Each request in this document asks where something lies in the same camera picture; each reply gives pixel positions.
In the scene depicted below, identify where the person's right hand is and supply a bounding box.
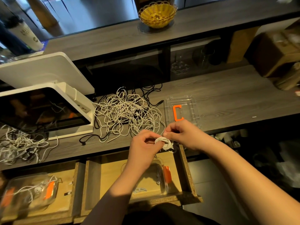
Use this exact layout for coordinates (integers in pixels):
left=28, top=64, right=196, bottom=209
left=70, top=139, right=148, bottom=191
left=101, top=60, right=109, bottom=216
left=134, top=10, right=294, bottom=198
left=162, top=119, right=212, bottom=152

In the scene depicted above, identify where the person's left hand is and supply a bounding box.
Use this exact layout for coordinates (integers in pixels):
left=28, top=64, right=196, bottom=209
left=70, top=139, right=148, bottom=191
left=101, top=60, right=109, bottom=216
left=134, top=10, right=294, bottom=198
left=126, top=130, right=166, bottom=174

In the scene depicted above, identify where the clear container drawer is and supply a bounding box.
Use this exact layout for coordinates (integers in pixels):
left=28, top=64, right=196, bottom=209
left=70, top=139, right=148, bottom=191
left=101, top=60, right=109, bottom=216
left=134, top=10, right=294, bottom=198
left=0, top=172, right=60, bottom=217
left=123, top=159, right=173, bottom=200

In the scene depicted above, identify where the person's right forearm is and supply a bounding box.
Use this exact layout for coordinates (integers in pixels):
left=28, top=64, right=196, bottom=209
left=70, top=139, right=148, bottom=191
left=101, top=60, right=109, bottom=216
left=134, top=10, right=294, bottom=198
left=206, top=138, right=300, bottom=225

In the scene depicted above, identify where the brown cardboard box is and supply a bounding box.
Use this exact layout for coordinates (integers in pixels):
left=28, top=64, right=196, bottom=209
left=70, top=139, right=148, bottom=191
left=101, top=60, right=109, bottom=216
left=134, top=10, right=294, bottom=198
left=255, top=23, right=300, bottom=78

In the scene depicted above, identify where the pile of white containers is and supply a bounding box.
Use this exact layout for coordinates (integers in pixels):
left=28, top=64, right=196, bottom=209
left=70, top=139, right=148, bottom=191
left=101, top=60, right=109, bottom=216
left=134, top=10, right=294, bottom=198
left=213, top=131, right=243, bottom=149

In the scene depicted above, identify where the wooden drawer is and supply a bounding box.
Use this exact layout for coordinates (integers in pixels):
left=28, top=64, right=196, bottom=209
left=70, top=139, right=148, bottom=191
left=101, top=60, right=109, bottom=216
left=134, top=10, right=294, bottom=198
left=0, top=161, right=86, bottom=225
left=81, top=145, right=203, bottom=217

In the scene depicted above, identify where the flat cardboard sheet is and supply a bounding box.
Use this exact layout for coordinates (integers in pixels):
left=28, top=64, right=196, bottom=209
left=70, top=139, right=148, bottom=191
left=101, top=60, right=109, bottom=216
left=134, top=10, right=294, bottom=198
left=227, top=28, right=258, bottom=64

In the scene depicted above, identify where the white touchscreen monitor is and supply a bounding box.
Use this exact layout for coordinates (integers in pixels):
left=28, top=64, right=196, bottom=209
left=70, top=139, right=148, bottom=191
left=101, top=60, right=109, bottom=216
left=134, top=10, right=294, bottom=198
left=0, top=82, right=96, bottom=140

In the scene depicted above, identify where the grey wooden bar counter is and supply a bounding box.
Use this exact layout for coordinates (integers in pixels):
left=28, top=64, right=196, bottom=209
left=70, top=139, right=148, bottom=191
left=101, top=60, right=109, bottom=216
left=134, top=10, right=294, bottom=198
left=0, top=0, right=300, bottom=61

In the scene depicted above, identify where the white customer display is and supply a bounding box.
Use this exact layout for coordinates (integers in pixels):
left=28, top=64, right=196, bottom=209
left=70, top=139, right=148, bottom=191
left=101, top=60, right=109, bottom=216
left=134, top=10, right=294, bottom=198
left=0, top=52, right=95, bottom=95

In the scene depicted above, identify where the yellow woven basket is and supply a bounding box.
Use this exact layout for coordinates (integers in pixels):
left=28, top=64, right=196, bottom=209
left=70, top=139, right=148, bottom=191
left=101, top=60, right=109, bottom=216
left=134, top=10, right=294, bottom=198
left=138, top=1, right=178, bottom=29

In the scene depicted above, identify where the white paper coffee cup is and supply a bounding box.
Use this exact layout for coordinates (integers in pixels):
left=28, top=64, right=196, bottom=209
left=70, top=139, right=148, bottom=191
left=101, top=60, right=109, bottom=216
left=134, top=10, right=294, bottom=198
left=5, top=16, right=44, bottom=51

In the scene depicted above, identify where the clear lid orange handle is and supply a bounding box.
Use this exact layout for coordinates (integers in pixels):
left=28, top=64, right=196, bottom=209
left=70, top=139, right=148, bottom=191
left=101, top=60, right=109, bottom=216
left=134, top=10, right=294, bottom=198
left=164, top=95, right=200, bottom=128

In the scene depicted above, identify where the black cable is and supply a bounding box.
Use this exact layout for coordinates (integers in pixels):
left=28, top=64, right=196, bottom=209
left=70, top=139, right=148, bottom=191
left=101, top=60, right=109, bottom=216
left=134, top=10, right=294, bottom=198
left=79, top=132, right=109, bottom=146

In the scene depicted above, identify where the bundle of black cables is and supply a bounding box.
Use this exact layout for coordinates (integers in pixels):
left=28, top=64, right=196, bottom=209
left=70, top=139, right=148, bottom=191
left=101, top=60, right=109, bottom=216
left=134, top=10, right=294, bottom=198
left=138, top=83, right=165, bottom=107

